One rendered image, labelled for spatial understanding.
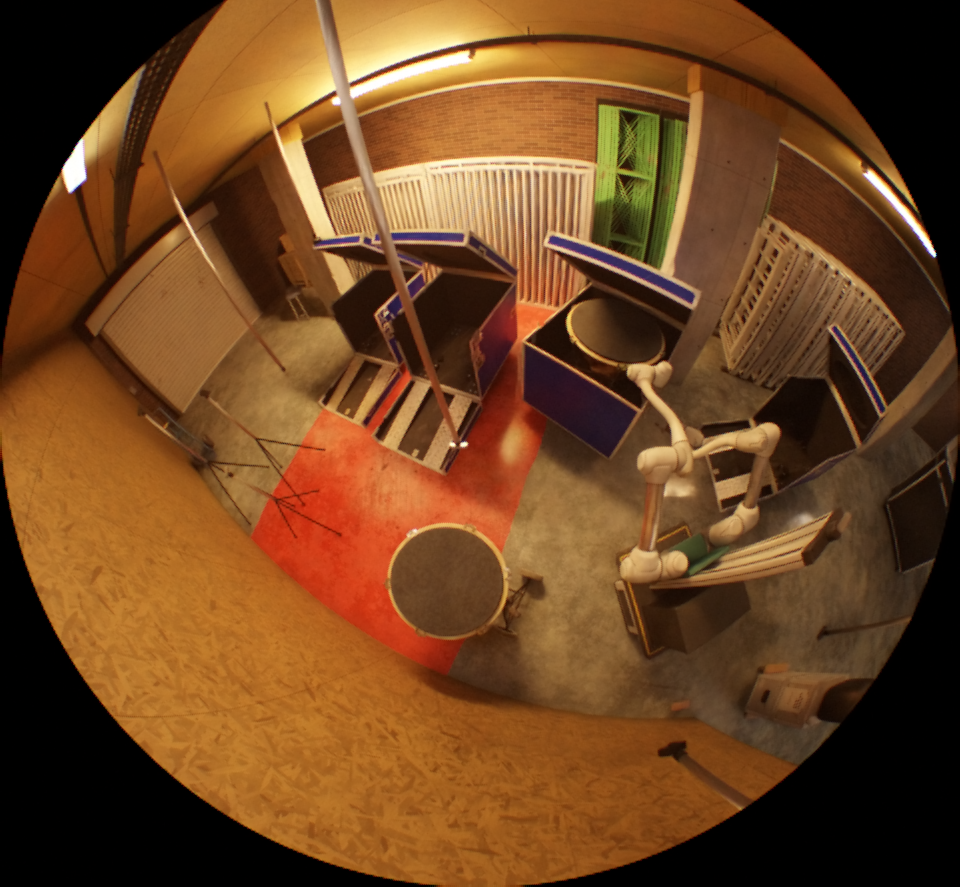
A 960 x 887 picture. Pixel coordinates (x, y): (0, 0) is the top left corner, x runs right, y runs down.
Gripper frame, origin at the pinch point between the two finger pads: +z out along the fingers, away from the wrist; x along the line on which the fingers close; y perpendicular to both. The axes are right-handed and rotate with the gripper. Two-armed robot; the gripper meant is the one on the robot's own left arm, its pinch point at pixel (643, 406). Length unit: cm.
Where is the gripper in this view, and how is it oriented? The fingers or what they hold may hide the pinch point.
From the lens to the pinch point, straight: 207.7
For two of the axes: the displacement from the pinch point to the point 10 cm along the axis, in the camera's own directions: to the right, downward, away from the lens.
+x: 7.2, 5.3, -4.5
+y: -7.0, 5.3, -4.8
